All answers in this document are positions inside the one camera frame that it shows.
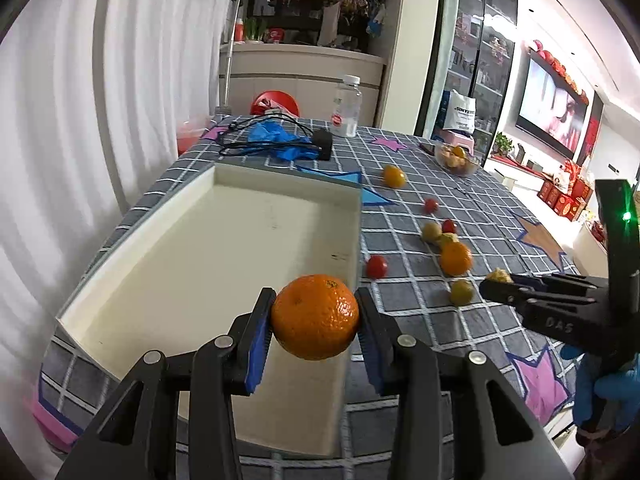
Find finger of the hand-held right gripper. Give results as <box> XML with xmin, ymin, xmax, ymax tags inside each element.
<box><xmin>509</xmin><ymin>272</ymin><xmax>601</xmax><ymax>293</ymax></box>
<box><xmin>479</xmin><ymin>280</ymin><xmax>608</xmax><ymax>348</ymax></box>

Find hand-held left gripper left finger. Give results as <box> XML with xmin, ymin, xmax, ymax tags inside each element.
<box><xmin>55</xmin><ymin>287</ymin><xmax>278</xmax><ymax>480</ymax></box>

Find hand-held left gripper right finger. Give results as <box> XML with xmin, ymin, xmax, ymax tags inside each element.
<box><xmin>356</xmin><ymin>287</ymin><xmax>573</xmax><ymax>480</ymax></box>

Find large orange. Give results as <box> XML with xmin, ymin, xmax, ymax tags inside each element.
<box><xmin>270</xmin><ymin>274</ymin><xmax>360</xmax><ymax>361</ymax></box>

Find white rectangular tray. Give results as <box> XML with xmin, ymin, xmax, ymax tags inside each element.
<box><xmin>55</xmin><ymin>162</ymin><xmax>363</xmax><ymax>458</ymax></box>

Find person's right forearm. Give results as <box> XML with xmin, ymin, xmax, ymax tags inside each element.
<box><xmin>575</xmin><ymin>422</ymin><xmax>640</xmax><ymax>480</ymax></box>

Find person's right hand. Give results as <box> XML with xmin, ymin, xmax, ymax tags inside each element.
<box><xmin>560</xmin><ymin>344</ymin><xmax>640</xmax><ymax>432</ymax></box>

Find stack of red gift boxes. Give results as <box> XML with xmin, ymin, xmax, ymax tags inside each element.
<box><xmin>537</xmin><ymin>159</ymin><xmax>596</xmax><ymax>221</ymax></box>

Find grey checkered tablecloth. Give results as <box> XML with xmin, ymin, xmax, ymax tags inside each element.
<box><xmin>30</xmin><ymin>115</ymin><xmax>583</xmax><ymax>461</ymax></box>

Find glass bowl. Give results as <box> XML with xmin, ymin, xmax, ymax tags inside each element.
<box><xmin>434</xmin><ymin>141</ymin><xmax>480</xmax><ymax>177</ymax></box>

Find pink stool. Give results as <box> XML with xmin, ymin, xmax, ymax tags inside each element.
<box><xmin>434</xmin><ymin>130</ymin><xmax>476</xmax><ymax>153</ymax></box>

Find white shopping bag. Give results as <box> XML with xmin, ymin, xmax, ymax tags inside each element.
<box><xmin>442</xmin><ymin>89</ymin><xmax>477</xmax><ymax>133</ymax></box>

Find row of red ornaments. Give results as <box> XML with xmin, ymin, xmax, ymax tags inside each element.
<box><xmin>527</xmin><ymin>39</ymin><xmax>591</xmax><ymax>106</ymax></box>

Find blue rubber gloves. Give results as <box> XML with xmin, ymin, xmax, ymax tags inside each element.
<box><xmin>248</xmin><ymin>122</ymin><xmax>321</xmax><ymax>162</ymax></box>

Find black power adapter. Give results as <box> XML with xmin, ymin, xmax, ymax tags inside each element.
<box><xmin>311</xmin><ymin>129</ymin><xmax>333</xmax><ymax>162</ymax></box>

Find pink plastic basin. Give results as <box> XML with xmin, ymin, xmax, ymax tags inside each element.
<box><xmin>176</xmin><ymin>116</ymin><xmax>213</xmax><ymax>157</ymax></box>

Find clear plastic water bottle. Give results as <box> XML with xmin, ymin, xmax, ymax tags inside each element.
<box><xmin>331</xmin><ymin>75</ymin><xmax>363</xmax><ymax>138</ymax></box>

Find glass display cabinet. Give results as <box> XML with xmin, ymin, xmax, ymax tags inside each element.
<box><xmin>435</xmin><ymin>0</ymin><xmax>518</xmax><ymax>161</ymax></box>

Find red plastic stool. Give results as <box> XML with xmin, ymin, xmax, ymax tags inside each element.
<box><xmin>250</xmin><ymin>90</ymin><xmax>300</xmax><ymax>118</ymax></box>

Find white counter cabinet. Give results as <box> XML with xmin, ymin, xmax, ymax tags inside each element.
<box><xmin>220</xmin><ymin>40</ymin><xmax>388</xmax><ymax>126</ymax></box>

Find metal mop pole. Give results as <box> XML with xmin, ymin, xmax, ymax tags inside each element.
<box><xmin>216</xmin><ymin>0</ymin><xmax>247</xmax><ymax>116</ymax></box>

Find hanging laundry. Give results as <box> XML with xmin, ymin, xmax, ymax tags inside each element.
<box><xmin>295</xmin><ymin>0</ymin><xmax>388</xmax><ymax>36</ymax></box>

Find wall television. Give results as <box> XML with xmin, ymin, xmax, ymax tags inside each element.
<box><xmin>515</xmin><ymin>50</ymin><xmax>592</xmax><ymax>160</ymax></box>

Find black cable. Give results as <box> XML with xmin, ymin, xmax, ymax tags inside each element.
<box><xmin>217</xmin><ymin>114</ymin><xmax>321</xmax><ymax>157</ymax></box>

